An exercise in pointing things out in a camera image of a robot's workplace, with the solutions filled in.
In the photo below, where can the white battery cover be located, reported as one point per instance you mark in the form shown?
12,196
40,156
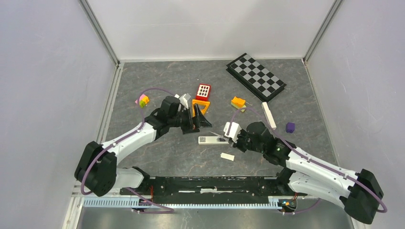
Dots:
227,156

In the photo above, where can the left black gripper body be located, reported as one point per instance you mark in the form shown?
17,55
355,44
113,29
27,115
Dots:
184,120

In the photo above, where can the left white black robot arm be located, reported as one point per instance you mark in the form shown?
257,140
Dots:
97,169

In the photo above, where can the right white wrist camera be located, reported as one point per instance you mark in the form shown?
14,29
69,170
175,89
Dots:
232,130

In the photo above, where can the black grey checkerboard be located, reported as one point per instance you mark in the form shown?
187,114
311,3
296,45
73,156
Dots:
255,77

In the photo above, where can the orange green toy block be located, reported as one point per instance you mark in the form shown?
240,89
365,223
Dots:
238,102

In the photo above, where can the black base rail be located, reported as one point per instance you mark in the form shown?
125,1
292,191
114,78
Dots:
213,190

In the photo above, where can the purple cube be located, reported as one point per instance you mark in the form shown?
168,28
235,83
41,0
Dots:
290,127

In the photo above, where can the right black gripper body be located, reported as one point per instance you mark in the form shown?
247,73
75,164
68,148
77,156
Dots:
243,142

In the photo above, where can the white remote control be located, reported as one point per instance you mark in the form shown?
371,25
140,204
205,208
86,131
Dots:
211,140
268,115

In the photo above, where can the orange triangular plastic frame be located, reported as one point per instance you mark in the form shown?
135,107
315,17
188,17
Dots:
205,105

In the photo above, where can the white slotted cable duct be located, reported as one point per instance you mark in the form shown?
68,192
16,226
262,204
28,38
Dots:
134,202

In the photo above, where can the pink yellow green blocks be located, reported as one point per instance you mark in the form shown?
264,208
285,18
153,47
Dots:
142,101

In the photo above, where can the red white window block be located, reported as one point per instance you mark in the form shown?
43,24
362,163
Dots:
203,92

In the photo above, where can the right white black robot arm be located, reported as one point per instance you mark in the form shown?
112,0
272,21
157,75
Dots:
358,193

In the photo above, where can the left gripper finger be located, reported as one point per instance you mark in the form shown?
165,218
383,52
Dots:
197,111
200,121

